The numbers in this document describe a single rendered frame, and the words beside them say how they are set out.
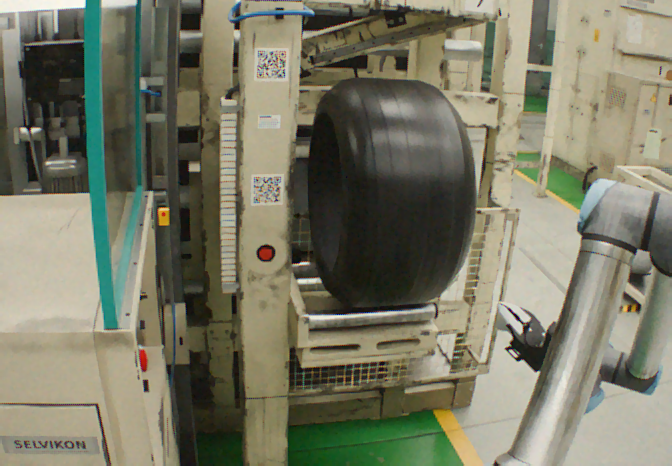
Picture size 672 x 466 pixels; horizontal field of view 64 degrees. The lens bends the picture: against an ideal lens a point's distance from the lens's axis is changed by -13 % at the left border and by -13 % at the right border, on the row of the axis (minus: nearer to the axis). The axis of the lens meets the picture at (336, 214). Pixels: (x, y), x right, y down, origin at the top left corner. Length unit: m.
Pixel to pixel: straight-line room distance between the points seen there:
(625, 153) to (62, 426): 5.48
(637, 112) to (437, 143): 4.59
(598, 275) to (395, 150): 0.50
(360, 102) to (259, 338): 0.65
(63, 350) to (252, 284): 0.79
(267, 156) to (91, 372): 0.75
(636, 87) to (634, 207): 4.67
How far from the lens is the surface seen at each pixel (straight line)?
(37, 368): 0.85
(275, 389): 1.70
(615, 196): 1.16
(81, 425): 0.89
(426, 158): 1.33
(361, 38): 1.81
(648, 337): 1.43
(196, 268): 2.34
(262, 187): 1.43
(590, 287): 1.13
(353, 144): 1.33
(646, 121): 5.95
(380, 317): 1.55
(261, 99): 1.37
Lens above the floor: 1.68
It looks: 21 degrees down
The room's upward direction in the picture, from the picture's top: 4 degrees clockwise
